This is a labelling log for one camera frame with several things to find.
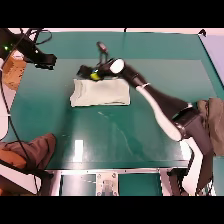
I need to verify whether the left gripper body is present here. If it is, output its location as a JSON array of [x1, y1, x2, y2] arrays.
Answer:
[[32, 53, 58, 71]]

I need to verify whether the black cable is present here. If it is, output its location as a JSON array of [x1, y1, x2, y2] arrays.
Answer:
[[20, 28, 53, 47], [0, 68, 39, 196]]

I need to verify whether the silver frame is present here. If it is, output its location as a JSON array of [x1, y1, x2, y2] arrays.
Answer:
[[43, 167, 175, 197]]

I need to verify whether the orange garment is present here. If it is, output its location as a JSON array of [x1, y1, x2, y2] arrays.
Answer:
[[0, 148, 28, 172]]

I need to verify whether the brown garment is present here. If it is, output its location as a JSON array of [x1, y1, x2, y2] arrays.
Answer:
[[0, 132, 57, 175]]

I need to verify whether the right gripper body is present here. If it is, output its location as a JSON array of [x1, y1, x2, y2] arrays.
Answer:
[[76, 62, 110, 82]]

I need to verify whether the pale green shirt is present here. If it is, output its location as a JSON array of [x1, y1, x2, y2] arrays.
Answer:
[[68, 76, 132, 109]]

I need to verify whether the cardboard box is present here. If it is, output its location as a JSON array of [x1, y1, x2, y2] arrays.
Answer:
[[2, 53, 28, 92]]

